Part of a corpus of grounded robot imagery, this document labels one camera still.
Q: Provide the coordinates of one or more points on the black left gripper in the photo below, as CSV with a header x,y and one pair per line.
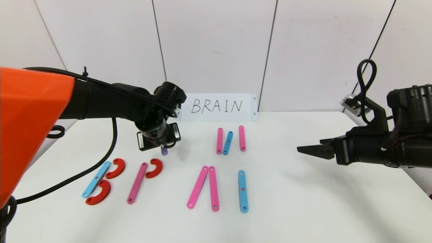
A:
x,y
145,143

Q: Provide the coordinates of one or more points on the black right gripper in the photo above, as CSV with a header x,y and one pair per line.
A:
x,y
345,151

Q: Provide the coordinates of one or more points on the short purple bar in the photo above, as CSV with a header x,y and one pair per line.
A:
x,y
164,152

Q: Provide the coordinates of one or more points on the small red arc piece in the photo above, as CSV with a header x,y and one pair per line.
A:
x,y
158,168

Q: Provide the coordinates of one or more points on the long pink bar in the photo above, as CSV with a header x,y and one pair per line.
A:
x,y
219,140
198,186
137,184
213,189

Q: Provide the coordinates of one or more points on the short blue bar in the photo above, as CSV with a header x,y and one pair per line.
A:
x,y
228,142

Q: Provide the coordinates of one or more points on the short pink bar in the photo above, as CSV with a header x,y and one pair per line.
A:
x,y
242,137

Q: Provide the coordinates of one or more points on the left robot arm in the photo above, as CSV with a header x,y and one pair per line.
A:
x,y
33,118

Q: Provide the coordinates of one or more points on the white BRAIN sign card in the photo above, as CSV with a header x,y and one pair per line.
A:
x,y
219,116

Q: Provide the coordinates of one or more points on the large red arc piece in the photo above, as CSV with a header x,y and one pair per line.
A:
x,y
107,193
121,168

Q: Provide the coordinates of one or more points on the long blue bar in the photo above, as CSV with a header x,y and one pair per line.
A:
x,y
243,199
94,181

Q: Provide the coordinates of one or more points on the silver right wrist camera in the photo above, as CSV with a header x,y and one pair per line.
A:
x,y
347,100

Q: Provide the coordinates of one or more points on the black right camera mount bracket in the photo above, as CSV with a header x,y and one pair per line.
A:
x,y
378,114

